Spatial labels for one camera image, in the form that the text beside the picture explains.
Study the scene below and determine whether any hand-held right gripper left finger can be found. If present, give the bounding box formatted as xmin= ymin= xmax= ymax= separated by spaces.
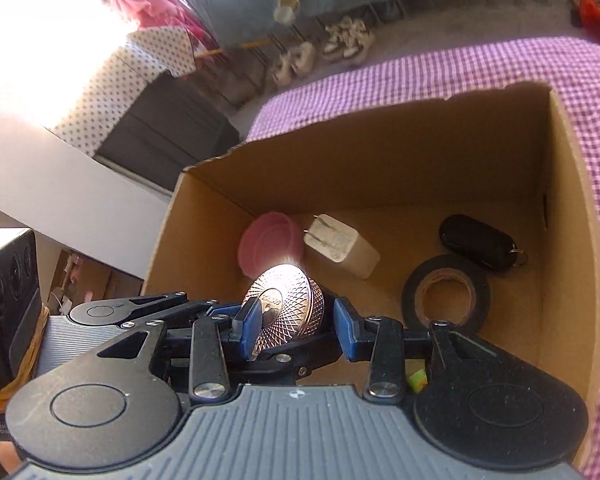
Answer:
xmin=95 ymin=297 xmax=262 ymax=402

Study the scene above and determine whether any white dotted cloth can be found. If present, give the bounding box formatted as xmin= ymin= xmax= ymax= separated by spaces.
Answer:
xmin=55 ymin=27 xmax=199 ymax=158

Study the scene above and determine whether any pink garment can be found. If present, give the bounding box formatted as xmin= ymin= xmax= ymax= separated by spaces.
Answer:
xmin=112 ymin=0 xmax=216 ymax=54

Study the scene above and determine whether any white sneaker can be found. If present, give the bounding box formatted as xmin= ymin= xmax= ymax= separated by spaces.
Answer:
xmin=322 ymin=22 xmax=353 ymax=59
xmin=343 ymin=16 xmax=376 ymax=66

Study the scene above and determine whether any white plug charger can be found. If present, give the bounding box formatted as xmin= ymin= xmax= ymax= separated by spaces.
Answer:
xmin=302 ymin=213 xmax=381 ymax=279

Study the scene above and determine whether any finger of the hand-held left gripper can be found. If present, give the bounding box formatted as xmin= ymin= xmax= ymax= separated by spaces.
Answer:
xmin=122 ymin=290 xmax=241 ymax=330
xmin=260 ymin=332 xmax=342 ymax=382

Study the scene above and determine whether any red checked tablecloth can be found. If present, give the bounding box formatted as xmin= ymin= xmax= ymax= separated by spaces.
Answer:
xmin=245 ymin=35 xmax=600 ymax=480

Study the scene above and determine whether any white furniture panel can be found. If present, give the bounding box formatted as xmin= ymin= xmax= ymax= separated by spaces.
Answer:
xmin=0 ymin=125 xmax=177 ymax=281

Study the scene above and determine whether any red shoe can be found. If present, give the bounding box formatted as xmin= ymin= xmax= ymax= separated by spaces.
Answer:
xmin=577 ymin=0 xmax=600 ymax=32

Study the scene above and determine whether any brown cardboard box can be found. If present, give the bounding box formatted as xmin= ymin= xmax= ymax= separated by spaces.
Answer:
xmin=140 ymin=80 xmax=600 ymax=480

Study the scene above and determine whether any gold-lid black jar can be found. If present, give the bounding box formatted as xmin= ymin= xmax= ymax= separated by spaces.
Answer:
xmin=240 ymin=265 xmax=326 ymax=361

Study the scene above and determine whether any pink plastic lid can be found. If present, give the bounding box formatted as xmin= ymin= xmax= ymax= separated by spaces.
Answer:
xmin=237 ymin=211 xmax=306 ymax=281

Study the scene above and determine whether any black tape roll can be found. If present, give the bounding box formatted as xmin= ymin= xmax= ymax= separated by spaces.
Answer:
xmin=401 ymin=255 xmax=492 ymax=333

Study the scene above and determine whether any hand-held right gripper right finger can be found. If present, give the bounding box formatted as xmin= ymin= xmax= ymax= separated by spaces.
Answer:
xmin=334 ymin=297 xmax=487 ymax=404

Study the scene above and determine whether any black key fob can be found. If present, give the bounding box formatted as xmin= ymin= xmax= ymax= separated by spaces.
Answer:
xmin=439 ymin=214 xmax=529 ymax=273

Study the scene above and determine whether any dark grey cabinet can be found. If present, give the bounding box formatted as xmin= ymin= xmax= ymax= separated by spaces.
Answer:
xmin=95 ymin=77 xmax=241 ymax=194

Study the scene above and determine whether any beige fluffy slipper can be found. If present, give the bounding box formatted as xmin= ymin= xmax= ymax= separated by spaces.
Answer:
xmin=287 ymin=41 xmax=317 ymax=74
xmin=271 ymin=52 xmax=297 ymax=86

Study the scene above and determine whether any bamboo stick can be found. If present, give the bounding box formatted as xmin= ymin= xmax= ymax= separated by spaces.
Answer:
xmin=197 ymin=37 xmax=274 ymax=57

